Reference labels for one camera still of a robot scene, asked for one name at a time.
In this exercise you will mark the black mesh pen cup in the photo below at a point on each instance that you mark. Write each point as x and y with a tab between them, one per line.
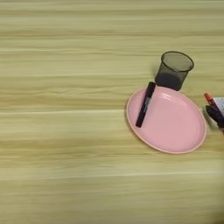
172	78

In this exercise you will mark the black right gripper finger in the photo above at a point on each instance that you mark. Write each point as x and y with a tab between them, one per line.
215	115

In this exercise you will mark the red and black marker pen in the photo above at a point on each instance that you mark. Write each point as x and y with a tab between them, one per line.
209	98

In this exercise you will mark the pink round plate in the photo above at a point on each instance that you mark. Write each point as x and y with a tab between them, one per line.
172	125

